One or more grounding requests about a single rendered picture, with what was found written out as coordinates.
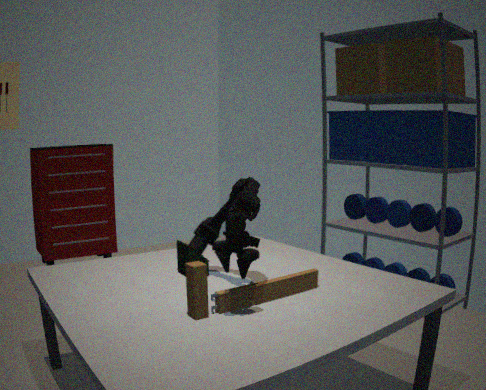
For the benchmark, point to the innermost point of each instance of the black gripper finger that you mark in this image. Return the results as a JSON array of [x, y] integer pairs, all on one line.
[[244, 266], [224, 258]]

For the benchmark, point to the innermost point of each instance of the wooden post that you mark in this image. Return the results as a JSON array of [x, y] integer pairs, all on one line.
[[197, 290]]

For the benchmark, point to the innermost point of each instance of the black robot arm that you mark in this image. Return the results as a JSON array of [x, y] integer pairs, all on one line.
[[243, 201]]

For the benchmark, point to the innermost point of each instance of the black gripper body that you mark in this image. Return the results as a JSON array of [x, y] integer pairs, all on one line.
[[235, 243]]

